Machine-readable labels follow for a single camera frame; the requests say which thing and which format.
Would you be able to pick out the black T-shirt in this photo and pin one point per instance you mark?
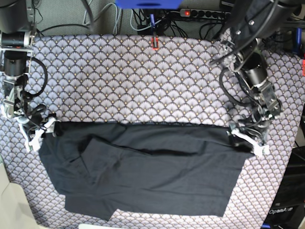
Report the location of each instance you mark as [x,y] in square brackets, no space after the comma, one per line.
[186,170]

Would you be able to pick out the orange and blue table clamp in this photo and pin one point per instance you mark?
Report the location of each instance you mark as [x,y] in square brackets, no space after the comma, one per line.
[155,45]

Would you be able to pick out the black OpenArm box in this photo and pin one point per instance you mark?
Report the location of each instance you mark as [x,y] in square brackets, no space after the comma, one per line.
[288,208]

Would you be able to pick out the beige bin corner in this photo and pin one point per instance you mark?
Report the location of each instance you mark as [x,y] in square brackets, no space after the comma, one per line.
[15,212]

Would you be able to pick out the white power strip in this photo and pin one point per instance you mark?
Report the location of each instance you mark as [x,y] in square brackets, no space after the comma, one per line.
[204,14]

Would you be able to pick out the patterned fan-print tablecloth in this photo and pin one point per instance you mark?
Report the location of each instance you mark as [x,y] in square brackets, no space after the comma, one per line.
[122,78]

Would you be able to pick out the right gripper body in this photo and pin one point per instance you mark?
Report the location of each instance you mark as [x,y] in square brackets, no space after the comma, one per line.
[30,119]

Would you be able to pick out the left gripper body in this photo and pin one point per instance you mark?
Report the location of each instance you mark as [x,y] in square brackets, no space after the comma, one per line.
[256,125]

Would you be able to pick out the blue plastic mount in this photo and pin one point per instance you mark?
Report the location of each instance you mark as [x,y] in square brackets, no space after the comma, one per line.
[148,4]

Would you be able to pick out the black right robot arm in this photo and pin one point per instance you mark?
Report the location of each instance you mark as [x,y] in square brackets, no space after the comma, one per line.
[17,33]

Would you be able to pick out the blue right edge clamp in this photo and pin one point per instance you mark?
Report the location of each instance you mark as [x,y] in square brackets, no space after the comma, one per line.
[298,47]

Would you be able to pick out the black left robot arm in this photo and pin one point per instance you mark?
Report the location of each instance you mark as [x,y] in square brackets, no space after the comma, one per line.
[249,23]

